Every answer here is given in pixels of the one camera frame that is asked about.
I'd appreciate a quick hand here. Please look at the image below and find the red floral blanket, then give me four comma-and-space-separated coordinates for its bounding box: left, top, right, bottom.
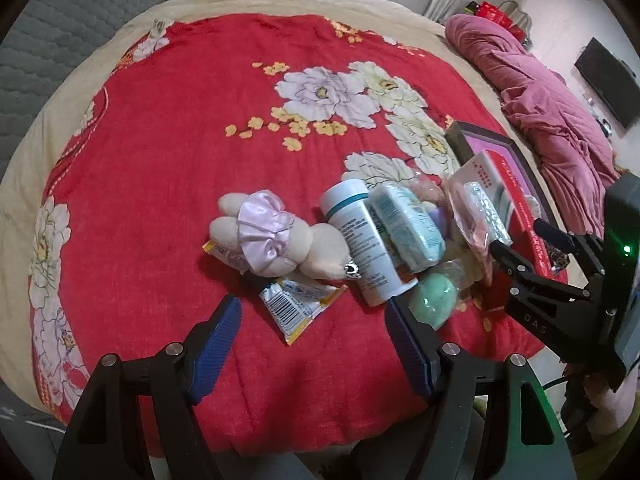
27, 12, 568, 456

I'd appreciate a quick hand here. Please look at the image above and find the grey shallow box pink base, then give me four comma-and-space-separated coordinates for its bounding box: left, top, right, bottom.
444, 121, 558, 231

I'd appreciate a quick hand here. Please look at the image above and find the leopard print cloth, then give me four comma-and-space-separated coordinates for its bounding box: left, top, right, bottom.
547, 242, 569, 274

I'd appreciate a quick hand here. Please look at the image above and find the grey quilted headboard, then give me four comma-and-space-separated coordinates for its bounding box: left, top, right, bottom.
0, 0, 196, 171

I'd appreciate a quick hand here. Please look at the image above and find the teal tissue pack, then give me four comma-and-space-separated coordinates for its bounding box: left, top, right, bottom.
370, 183, 447, 271

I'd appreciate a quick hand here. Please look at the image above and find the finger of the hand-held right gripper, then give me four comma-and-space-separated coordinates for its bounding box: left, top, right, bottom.
532, 219, 604, 286
489, 241, 544, 284

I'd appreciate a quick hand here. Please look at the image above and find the person's right forearm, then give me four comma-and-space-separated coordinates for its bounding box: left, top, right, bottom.
582, 360, 640, 436

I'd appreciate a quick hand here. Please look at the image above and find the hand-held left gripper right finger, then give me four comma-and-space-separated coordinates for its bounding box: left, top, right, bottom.
384, 297, 578, 480

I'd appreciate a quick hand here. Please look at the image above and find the red tissue box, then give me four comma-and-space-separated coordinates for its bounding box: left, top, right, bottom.
452, 152, 568, 283

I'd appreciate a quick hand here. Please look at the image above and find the white plastic bottle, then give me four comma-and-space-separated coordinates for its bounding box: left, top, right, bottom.
320, 179, 418, 307

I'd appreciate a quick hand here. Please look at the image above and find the pastel plush toy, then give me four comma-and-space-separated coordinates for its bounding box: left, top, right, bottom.
407, 180, 453, 231

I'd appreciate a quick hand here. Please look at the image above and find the beige plush bunny lilac bow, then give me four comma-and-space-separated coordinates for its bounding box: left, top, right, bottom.
209, 190, 353, 281

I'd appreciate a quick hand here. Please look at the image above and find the pink face mask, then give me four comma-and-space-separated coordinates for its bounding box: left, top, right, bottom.
446, 170, 513, 286

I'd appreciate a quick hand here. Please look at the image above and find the green soft ball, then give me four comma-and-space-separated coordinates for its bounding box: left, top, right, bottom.
407, 272, 463, 332

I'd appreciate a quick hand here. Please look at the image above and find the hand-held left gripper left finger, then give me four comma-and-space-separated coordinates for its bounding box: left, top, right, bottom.
52, 295, 243, 480

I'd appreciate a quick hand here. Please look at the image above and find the pink quilt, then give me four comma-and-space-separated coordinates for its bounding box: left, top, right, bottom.
445, 14, 623, 241

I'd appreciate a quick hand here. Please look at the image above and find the beige bed sheet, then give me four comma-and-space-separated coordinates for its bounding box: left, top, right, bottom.
0, 0, 591, 411

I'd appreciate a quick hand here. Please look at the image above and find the red gift bag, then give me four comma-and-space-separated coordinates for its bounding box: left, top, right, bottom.
500, 14, 527, 42
477, 1, 505, 23

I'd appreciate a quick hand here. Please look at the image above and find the yellow snack packet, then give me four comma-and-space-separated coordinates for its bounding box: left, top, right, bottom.
259, 277, 348, 347

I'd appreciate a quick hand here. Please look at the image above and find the black wall television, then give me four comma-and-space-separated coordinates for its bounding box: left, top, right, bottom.
574, 37, 640, 128

